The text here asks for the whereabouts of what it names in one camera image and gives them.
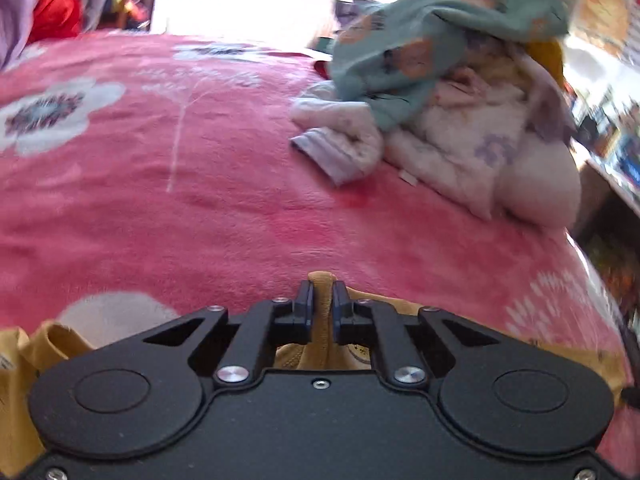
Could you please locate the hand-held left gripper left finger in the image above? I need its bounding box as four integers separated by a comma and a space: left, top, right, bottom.
142, 280, 316, 387

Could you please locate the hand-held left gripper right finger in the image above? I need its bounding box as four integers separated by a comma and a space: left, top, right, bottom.
330, 280, 502, 388

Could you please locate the yellow printed garment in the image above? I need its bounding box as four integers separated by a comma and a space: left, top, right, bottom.
0, 270, 635, 480

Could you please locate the pink floral blanket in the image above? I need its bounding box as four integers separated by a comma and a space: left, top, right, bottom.
0, 29, 632, 471

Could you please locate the white purple flowered garment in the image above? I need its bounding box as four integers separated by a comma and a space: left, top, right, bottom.
289, 54, 577, 222

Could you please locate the pale pink garment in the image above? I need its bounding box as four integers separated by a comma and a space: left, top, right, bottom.
499, 139, 584, 230

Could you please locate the mustard garment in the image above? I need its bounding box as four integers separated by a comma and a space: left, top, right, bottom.
524, 36, 567, 87

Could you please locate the red cloth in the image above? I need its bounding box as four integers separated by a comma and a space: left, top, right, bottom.
27, 0, 84, 44

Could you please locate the orange map poster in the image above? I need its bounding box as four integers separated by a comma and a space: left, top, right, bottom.
569, 0, 632, 59

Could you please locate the purple duvet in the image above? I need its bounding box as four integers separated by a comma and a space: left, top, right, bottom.
0, 0, 42, 70

